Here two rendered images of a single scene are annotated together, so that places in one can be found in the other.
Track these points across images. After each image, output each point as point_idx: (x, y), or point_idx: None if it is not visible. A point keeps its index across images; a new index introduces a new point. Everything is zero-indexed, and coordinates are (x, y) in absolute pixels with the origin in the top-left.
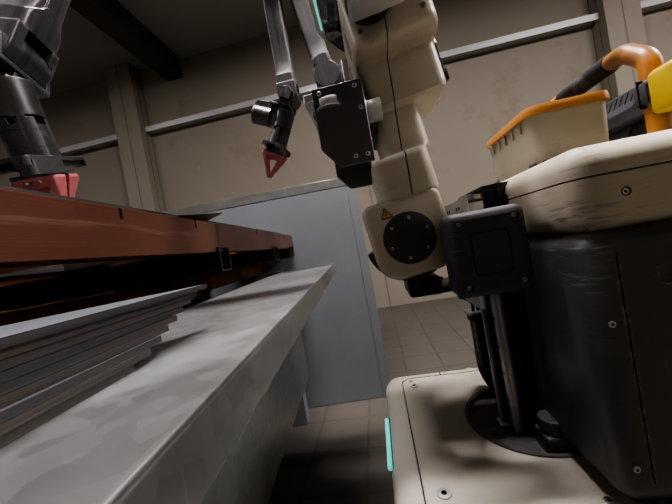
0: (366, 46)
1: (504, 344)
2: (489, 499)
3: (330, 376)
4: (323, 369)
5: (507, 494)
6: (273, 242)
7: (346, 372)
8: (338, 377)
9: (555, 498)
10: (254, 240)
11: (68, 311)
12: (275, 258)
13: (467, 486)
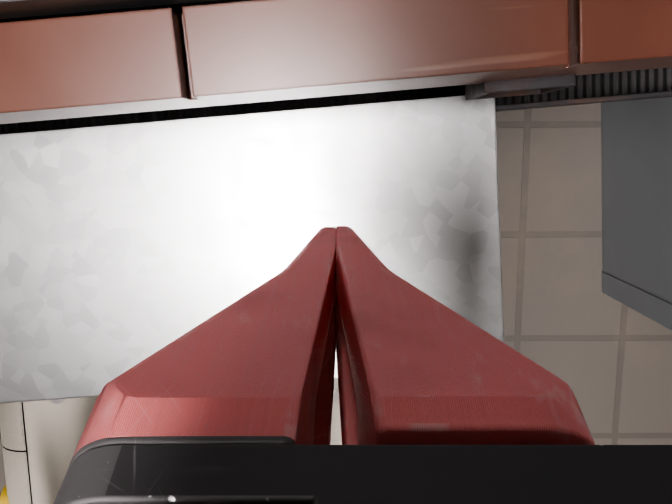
0: None
1: None
2: (49, 439)
3: (637, 144)
4: (649, 126)
5: (56, 458)
6: (542, 74)
7: (639, 194)
8: (634, 167)
9: (50, 500)
10: (135, 108)
11: None
12: (467, 95)
13: (67, 422)
